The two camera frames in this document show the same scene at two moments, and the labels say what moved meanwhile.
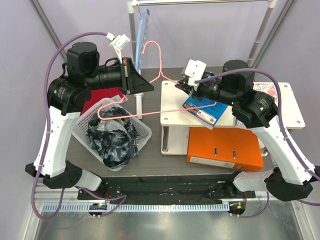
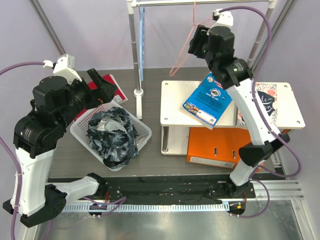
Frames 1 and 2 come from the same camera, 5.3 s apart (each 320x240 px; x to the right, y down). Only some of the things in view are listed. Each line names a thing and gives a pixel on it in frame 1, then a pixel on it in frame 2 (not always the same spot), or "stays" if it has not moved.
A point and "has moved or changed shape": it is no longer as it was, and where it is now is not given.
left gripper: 132,82 → 105,92
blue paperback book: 209,112 stays
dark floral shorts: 112,133 stays
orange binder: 232,147 stays
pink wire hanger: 160,72 → 171,73
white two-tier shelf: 175,120 stays
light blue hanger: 142,30 has moved or changed shape
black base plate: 165,189 stays
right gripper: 185,86 → 200,36
